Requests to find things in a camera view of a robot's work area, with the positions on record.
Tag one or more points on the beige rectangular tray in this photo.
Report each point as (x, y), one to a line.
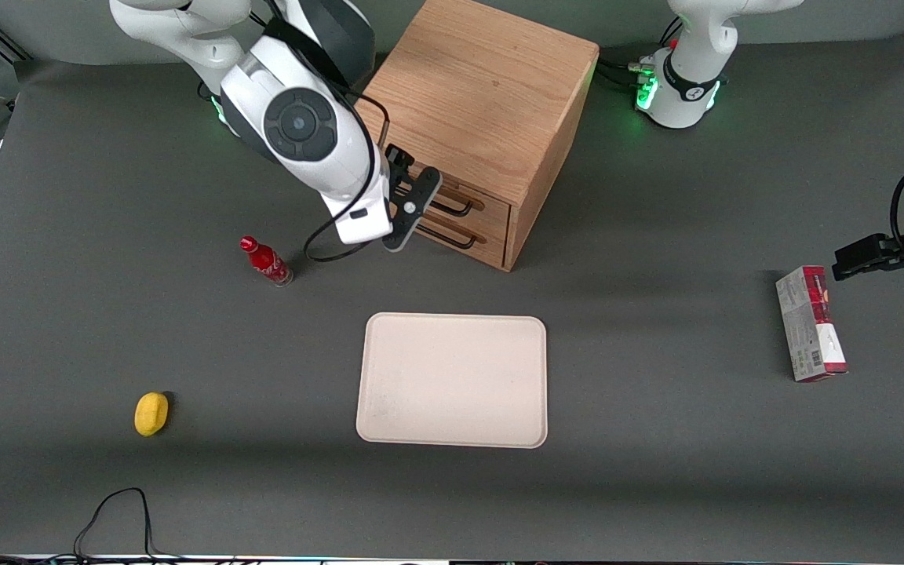
(452, 380)

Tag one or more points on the red and white carton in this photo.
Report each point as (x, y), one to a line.
(809, 329)

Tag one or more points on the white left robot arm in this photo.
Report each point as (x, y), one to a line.
(687, 86)

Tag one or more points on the wooden drawer with worn recess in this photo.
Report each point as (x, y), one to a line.
(491, 205)

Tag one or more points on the red soda bottle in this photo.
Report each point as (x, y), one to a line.
(267, 264)

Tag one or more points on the wooden drawer cabinet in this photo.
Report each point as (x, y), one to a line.
(483, 86)

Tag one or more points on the yellow lemon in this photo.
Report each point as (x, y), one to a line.
(151, 413)

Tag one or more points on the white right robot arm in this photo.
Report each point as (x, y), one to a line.
(295, 125)

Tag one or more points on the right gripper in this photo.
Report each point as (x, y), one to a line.
(397, 159)

